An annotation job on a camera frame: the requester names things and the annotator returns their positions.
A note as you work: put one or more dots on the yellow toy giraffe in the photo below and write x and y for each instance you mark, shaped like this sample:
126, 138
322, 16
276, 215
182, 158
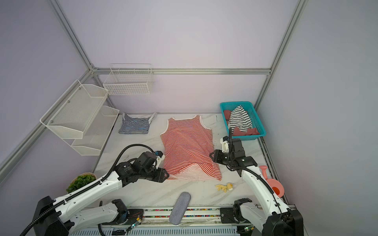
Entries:
224, 187

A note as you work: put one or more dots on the aluminium frame corner post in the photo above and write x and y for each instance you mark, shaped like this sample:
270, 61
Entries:
91, 70

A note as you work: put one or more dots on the white wire wall basket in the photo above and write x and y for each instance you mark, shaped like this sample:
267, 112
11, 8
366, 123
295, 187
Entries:
129, 79

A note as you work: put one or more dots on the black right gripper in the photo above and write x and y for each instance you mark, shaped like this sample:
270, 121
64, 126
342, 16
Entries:
215, 156

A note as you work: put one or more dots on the dark red garment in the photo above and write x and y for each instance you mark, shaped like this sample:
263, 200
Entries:
237, 132

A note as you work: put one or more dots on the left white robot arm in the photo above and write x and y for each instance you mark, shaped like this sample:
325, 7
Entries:
46, 221

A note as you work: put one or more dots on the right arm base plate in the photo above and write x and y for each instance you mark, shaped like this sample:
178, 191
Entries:
227, 215

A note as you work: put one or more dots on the red white striped tank top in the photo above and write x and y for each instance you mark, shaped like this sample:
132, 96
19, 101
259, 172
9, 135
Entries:
188, 144

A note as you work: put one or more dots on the black white striped tank top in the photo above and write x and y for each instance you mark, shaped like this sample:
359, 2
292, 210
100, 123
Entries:
240, 118

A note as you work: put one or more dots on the green potted plant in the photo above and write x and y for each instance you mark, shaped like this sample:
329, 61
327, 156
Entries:
81, 181

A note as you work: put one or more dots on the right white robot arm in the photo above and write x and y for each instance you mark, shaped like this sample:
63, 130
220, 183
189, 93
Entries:
275, 218

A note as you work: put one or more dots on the blue white striped tank top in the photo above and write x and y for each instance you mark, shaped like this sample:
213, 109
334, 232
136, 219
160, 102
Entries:
134, 126

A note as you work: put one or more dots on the horizontal aluminium frame bar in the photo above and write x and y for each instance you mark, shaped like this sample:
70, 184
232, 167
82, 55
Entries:
189, 71

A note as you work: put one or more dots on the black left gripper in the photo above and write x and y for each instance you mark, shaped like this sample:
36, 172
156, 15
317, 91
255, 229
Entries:
160, 174

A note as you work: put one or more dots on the pink watering can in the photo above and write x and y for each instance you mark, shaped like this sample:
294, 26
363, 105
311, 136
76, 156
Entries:
274, 184

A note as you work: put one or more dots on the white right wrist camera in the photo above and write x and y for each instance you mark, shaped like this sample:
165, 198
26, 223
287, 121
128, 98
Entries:
227, 144

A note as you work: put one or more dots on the grey fabric pouch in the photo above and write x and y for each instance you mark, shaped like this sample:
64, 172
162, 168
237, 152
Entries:
179, 208

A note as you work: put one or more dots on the white mesh wall shelf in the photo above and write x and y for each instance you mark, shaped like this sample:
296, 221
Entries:
82, 119

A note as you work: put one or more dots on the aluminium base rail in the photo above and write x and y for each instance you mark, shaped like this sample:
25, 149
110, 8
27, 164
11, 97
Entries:
206, 216

